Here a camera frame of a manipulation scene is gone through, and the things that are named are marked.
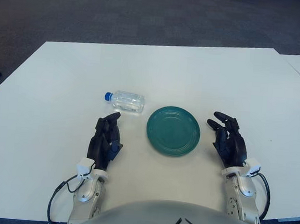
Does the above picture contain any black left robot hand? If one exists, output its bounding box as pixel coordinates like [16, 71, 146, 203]
[85, 109, 126, 172]

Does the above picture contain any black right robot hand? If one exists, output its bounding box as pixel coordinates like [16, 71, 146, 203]
[203, 110, 251, 170]

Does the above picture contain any clear bottle with blue cap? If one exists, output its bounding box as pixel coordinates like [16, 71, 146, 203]
[103, 89, 146, 115]

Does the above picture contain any green round plate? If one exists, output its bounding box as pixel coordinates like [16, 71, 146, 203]
[144, 104, 203, 158]

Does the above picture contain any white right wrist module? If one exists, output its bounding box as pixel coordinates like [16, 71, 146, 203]
[243, 157, 263, 178]

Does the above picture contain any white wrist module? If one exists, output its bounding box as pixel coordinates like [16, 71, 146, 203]
[75, 157, 96, 183]
[243, 157, 263, 178]

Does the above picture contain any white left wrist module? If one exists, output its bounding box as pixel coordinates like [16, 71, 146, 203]
[75, 157, 96, 183]

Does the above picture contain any grey robot torso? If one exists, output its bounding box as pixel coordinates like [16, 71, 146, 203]
[75, 193, 300, 224]

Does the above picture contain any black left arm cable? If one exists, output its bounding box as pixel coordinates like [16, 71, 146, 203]
[46, 171, 94, 224]

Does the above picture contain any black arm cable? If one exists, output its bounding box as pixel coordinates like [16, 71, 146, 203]
[250, 172, 273, 220]
[46, 171, 94, 224]

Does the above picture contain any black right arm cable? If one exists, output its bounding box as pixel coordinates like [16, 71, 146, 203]
[250, 172, 273, 220]

